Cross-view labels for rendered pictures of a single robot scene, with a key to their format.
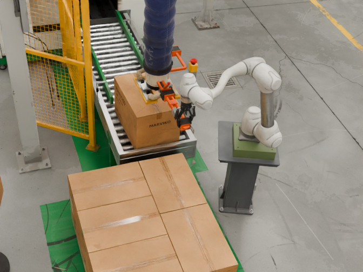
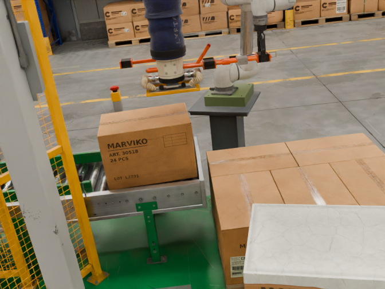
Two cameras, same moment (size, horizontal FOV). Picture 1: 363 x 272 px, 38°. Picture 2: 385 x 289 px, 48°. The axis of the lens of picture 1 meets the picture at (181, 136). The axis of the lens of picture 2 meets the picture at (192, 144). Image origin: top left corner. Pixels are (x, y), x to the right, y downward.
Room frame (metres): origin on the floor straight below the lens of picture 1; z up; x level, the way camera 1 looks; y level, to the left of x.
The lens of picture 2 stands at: (2.26, 2.75, 2.00)
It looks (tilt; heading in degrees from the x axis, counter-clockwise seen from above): 25 degrees down; 293
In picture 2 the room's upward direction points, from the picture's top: 7 degrees counter-clockwise
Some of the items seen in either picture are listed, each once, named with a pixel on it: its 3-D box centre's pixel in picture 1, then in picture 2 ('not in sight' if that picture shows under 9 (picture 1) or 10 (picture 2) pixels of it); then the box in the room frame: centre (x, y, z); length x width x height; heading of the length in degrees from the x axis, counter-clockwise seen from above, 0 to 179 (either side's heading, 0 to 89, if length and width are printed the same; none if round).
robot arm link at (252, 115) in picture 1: (253, 120); (224, 71); (3.31, -0.57, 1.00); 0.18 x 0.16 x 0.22; 37
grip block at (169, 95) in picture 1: (167, 94); (208, 63); (3.19, 0.13, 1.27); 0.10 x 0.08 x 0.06; 114
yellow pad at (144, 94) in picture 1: (145, 88); (172, 88); (3.38, 0.32, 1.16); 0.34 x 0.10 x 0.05; 24
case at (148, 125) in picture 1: (146, 109); (148, 144); (3.61, 0.33, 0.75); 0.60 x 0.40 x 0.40; 27
